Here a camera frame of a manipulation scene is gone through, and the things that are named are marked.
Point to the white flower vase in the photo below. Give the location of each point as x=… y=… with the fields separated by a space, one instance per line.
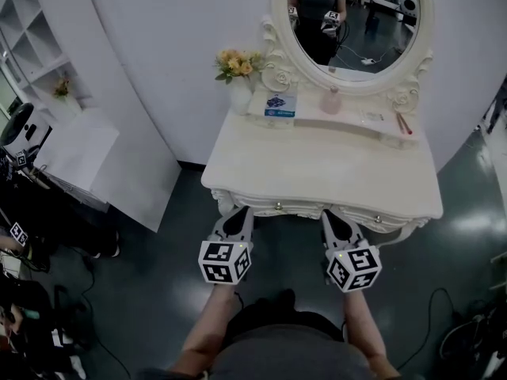
x=241 y=97

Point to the person's right forearm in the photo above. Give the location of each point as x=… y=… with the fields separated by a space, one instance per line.
x=364 y=327

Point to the white dressing table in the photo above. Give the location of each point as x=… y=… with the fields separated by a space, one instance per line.
x=317 y=164

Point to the person's grey shirt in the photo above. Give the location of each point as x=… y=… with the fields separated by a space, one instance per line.
x=285 y=358

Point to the white cubby shelf unit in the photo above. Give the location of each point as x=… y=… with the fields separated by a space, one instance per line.
x=35 y=34

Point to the blue and white packet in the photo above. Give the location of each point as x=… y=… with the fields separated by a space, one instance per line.
x=281 y=104

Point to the person's left forearm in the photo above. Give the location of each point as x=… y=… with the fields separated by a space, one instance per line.
x=210 y=323

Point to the small orange flower bunch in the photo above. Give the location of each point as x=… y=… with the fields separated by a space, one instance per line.
x=62 y=87

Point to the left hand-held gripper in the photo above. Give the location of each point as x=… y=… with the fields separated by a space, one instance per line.
x=222 y=261

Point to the white board stack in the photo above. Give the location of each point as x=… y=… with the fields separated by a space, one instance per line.
x=79 y=153

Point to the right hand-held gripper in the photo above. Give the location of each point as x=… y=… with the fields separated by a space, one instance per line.
x=354 y=267

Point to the white printed booklet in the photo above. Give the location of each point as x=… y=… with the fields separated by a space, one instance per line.
x=372 y=116

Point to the person's black trousers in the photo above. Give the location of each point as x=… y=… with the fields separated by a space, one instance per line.
x=277 y=311

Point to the yellow artificial flower bouquet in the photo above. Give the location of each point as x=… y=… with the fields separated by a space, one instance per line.
x=237 y=63

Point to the white oval carved mirror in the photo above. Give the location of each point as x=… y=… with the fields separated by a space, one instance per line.
x=425 y=22

